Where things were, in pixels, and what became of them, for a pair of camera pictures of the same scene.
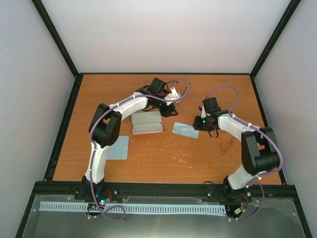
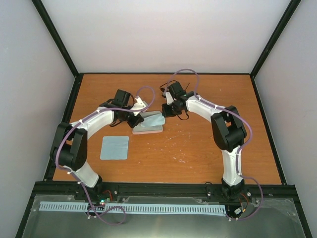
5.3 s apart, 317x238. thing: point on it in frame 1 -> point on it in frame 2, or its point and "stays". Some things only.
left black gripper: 166,112 -> 138,119
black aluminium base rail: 75,192 stays
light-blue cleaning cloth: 119,150 stays
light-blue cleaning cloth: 185,129 -> 157,119
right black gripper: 197,126 -> 166,113
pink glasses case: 146,122 stays
